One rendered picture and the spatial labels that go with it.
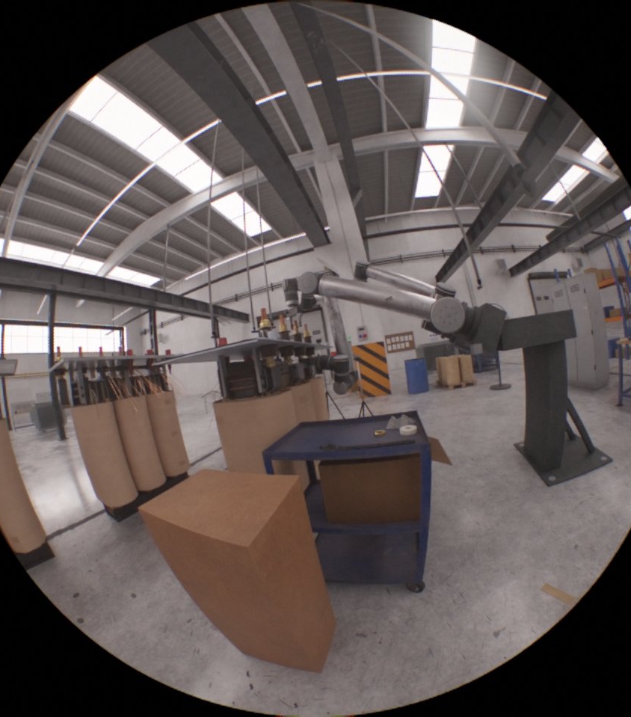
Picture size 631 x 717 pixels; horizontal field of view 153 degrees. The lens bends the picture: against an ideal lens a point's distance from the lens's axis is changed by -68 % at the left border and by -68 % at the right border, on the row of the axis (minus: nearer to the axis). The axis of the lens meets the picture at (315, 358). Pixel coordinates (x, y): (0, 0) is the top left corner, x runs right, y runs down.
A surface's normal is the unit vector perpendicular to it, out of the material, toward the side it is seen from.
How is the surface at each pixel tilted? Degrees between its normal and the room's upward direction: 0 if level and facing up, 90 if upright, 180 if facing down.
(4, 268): 90
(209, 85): 180
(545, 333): 90
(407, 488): 90
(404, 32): 174
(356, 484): 90
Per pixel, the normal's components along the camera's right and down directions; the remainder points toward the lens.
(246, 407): -0.25, 0.03
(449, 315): -0.46, 0.23
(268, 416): 0.36, -0.07
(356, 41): 0.25, 0.97
